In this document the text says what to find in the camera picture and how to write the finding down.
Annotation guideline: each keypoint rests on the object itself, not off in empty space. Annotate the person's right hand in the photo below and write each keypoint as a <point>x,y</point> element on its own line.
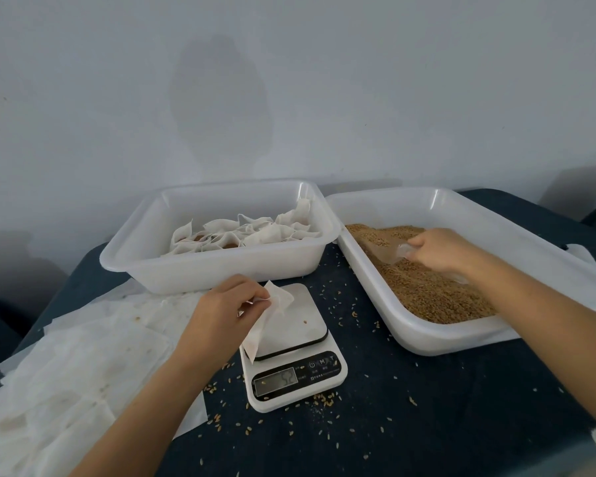
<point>442,248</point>

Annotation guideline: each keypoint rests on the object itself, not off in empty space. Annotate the person's left hand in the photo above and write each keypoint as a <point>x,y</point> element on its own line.
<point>218,323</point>

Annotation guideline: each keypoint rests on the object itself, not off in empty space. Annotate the white plastic tub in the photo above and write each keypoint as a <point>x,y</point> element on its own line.
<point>209,273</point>

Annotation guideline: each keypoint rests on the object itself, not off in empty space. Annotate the person's left forearm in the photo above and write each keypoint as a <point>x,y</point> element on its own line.
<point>139,427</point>

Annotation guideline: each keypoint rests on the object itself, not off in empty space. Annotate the white digital kitchen scale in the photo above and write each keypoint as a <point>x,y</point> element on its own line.
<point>298,377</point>

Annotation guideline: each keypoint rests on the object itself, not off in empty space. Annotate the pile of white bags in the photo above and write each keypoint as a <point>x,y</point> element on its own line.
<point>69,382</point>

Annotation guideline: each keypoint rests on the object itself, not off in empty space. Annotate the clear plastic scoop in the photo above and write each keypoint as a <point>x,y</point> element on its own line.
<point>392,251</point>

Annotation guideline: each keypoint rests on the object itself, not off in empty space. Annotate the brown grain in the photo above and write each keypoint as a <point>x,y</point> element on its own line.
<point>417,288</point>

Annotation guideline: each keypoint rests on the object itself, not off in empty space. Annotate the white mesh bag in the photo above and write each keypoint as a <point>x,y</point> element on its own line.
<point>268,318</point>

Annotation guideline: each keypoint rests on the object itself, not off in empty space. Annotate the person's right forearm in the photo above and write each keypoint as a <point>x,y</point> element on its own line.
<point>546,323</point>

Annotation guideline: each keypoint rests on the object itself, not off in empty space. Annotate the white tray of grain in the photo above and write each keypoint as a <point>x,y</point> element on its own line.
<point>407,328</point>

